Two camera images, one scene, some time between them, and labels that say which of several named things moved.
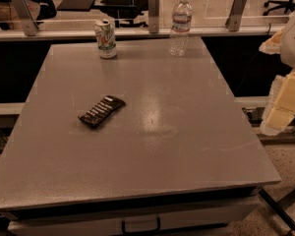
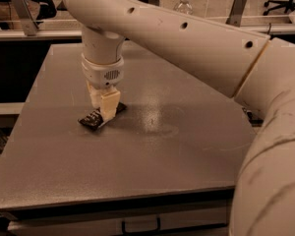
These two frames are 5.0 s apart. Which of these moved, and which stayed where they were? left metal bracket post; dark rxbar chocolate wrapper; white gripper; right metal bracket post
Moved: white gripper
Stayed: right metal bracket post; dark rxbar chocolate wrapper; left metal bracket post
